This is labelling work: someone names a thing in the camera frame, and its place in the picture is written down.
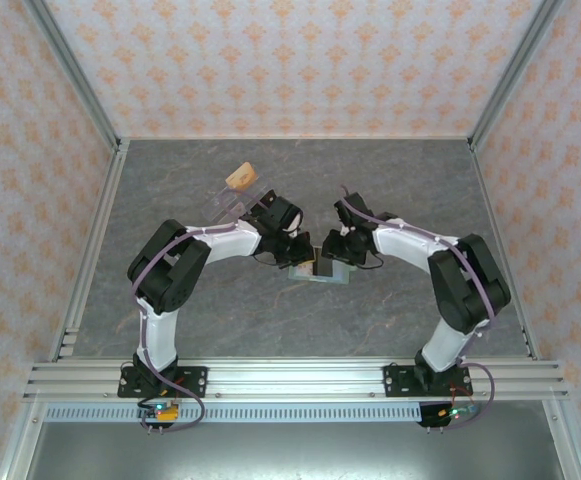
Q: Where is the tan block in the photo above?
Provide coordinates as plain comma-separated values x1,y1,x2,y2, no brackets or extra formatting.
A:
223,160,259,190

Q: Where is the clear acrylic card stand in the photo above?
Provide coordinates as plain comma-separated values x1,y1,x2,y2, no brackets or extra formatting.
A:
202,178,277,224

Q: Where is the right controller circuit board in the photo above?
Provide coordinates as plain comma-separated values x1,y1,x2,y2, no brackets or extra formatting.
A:
437,403,481,422

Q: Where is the controller circuit board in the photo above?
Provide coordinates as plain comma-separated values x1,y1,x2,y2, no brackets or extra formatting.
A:
437,403,481,422
137,399,181,422

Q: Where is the left controller circuit board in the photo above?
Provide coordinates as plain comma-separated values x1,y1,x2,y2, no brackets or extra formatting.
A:
137,399,181,422

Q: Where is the aluminium mounting rail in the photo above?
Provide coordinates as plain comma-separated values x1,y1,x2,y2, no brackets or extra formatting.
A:
23,360,570,401

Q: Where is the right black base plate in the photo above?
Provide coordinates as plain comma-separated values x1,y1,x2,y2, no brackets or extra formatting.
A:
382,363,474,400

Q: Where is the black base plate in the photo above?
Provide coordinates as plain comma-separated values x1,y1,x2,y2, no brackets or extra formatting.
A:
117,365,209,400
382,363,474,400

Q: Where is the right aluminium table side rail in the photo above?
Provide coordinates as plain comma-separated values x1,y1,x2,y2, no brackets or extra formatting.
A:
469,139,544,361

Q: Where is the aluminium table side rail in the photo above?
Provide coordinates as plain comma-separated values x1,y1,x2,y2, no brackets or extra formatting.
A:
47,139,131,364
469,139,544,361

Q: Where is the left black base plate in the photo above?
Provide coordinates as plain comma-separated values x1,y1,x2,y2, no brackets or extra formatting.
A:
117,365,209,400

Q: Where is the grey slotted cable duct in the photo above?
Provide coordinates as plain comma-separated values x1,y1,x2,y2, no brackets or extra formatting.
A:
43,405,424,424

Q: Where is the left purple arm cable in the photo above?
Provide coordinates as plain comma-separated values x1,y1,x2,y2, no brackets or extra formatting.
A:
128,192,251,435

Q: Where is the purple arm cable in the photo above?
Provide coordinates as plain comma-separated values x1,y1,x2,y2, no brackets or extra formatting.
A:
338,183,497,432
128,192,251,435

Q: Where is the left aluminium table side rail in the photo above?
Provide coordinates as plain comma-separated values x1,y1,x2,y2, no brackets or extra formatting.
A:
47,139,131,364

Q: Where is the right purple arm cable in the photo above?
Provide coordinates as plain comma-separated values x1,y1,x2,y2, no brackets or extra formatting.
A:
338,183,497,432

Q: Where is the right aluminium frame post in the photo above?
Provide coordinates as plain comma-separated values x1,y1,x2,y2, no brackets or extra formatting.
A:
467,0,569,151

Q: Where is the aluminium frame post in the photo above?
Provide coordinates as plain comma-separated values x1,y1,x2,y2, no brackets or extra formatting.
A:
22,0,124,154
467,0,569,151

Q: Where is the left aluminium frame post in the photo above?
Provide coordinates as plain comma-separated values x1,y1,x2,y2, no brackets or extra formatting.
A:
22,0,124,154

